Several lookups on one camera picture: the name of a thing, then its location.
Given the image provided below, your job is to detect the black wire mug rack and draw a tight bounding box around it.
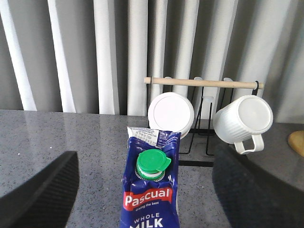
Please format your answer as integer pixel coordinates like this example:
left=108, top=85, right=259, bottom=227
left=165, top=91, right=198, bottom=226
left=144, top=77, right=265, bottom=167

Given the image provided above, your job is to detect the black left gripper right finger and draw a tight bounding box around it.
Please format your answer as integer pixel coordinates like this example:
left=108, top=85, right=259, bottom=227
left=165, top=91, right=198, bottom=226
left=212, top=145, right=304, bottom=228

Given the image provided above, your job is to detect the white ribbed mug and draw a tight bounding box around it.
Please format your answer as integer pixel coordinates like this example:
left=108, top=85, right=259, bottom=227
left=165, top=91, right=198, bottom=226
left=213, top=95, right=273, bottom=154

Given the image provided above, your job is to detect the blue white milk carton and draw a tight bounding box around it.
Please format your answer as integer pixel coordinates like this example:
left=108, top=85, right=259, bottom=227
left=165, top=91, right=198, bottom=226
left=119, top=127, right=181, bottom=228

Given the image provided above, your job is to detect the wooden mug tree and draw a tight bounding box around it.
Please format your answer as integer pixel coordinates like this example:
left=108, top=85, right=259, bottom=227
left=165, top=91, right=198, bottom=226
left=288, top=130, right=304, bottom=157

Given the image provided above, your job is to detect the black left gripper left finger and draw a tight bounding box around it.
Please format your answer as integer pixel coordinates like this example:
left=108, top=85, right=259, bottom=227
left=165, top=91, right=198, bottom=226
left=0, top=151, right=79, bottom=228

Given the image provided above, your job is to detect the white smiley mug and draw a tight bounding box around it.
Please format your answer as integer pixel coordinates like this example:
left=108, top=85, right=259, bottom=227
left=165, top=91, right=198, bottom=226
left=148, top=92, right=194, bottom=139

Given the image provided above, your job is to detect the grey pleated curtain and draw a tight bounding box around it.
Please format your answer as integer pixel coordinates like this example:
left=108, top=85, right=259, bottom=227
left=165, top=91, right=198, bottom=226
left=0, top=0, right=304, bottom=124

